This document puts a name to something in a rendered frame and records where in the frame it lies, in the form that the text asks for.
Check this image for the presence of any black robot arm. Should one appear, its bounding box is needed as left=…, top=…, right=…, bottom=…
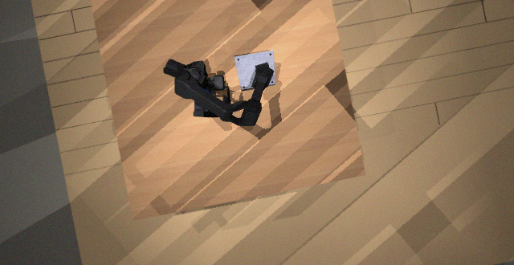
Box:
left=163, top=59, right=274, bottom=126

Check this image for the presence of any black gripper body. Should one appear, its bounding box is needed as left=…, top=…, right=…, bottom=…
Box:
left=200, top=75, right=225, bottom=91

